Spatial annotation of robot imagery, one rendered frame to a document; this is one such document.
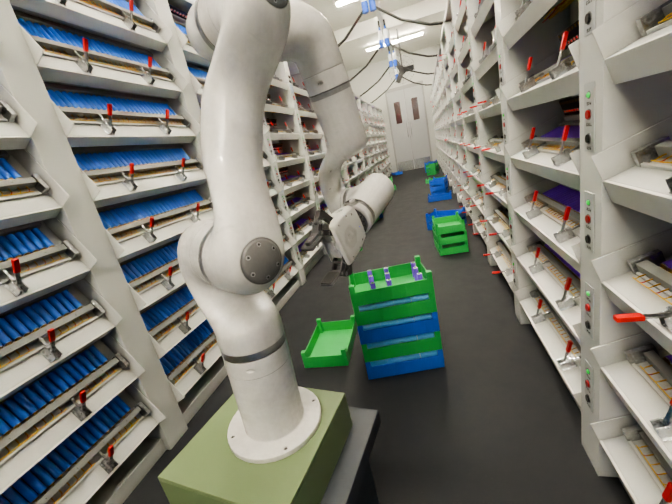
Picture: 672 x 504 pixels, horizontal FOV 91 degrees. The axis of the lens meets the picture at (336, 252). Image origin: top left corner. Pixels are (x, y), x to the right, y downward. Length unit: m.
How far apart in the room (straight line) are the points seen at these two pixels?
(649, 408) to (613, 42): 0.63
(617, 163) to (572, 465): 0.74
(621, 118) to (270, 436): 0.84
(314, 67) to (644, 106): 0.57
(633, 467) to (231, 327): 0.86
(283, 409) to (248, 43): 0.61
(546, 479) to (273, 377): 0.75
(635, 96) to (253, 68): 0.63
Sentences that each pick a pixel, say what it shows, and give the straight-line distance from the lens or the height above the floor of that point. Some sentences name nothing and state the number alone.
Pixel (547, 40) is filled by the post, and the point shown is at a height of 1.07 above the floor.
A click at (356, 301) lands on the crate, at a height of 0.34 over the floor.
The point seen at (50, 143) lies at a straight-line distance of 1.25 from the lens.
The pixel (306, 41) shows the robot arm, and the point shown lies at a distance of 0.72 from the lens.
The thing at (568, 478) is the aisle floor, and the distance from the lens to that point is 1.13.
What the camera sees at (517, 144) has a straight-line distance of 1.45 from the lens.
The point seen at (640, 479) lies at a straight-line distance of 1.01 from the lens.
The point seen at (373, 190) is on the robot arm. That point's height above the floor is 0.76.
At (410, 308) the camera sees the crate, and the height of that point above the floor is 0.27.
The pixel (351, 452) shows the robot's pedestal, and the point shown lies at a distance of 0.80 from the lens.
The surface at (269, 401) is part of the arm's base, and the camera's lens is 0.67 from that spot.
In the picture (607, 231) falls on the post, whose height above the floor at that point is 0.62.
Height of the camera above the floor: 0.86
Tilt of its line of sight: 16 degrees down
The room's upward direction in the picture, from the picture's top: 13 degrees counter-clockwise
